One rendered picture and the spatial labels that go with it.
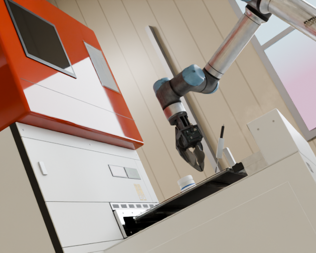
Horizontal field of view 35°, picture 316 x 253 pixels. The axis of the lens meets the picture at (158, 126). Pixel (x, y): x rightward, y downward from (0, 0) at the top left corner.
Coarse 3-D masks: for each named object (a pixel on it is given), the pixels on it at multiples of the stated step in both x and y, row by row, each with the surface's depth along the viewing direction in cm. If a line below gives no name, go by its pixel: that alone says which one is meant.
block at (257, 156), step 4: (256, 152) 160; (260, 152) 159; (248, 156) 161; (252, 156) 160; (256, 156) 160; (260, 156) 159; (244, 160) 161; (248, 160) 160; (252, 160) 160; (256, 160) 159; (244, 164) 161; (248, 164) 160
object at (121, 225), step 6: (120, 210) 169; (126, 210) 174; (132, 210) 178; (138, 210) 183; (144, 210) 188; (114, 216) 166; (120, 216) 167; (126, 216) 172; (132, 216) 177; (120, 222) 165; (120, 228) 165; (126, 228) 166; (132, 228) 171; (138, 228) 175; (144, 228) 179; (126, 234) 164; (132, 234) 168
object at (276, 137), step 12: (276, 108) 141; (264, 120) 142; (276, 120) 141; (252, 132) 143; (264, 132) 141; (276, 132) 140; (288, 132) 139; (264, 144) 141; (276, 144) 140; (288, 144) 139; (300, 144) 160; (264, 156) 140; (276, 156) 139
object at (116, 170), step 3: (111, 168) 183; (114, 168) 185; (117, 168) 188; (120, 168) 190; (114, 171) 184; (117, 171) 186; (120, 171) 189; (123, 171) 192; (114, 174) 183; (117, 174) 185; (120, 174) 188; (123, 174) 190
